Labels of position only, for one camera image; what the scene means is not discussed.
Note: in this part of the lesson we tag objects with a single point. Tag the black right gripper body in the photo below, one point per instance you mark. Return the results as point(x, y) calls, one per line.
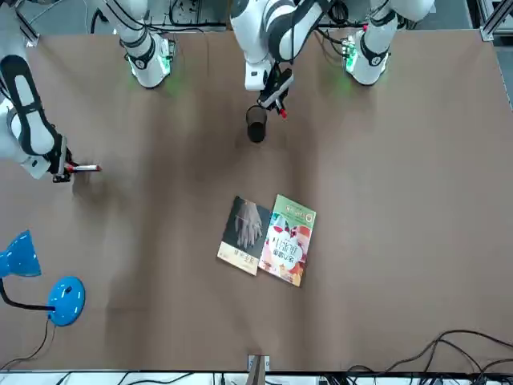
point(59, 164)

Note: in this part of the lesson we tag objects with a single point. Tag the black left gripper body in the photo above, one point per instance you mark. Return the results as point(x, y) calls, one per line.
point(277, 84)

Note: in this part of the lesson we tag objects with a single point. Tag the colourful green cover book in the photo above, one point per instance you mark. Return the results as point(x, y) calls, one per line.
point(286, 240)

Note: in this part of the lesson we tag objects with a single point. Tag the dark book with hands cover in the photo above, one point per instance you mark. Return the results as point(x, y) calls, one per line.
point(244, 236)

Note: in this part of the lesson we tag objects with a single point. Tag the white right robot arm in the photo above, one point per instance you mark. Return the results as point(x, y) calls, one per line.
point(146, 60)

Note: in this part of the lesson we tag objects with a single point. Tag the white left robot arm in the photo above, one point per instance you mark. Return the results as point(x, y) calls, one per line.
point(372, 52)

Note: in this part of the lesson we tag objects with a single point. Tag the black mesh pen holder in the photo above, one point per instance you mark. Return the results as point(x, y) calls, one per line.
point(256, 124)

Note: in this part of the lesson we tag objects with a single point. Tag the blue desk lamp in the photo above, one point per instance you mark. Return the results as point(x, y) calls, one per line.
point(66, 301)

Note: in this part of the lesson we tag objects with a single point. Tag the aluminium post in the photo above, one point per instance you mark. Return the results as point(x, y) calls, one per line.
point(258, 369)

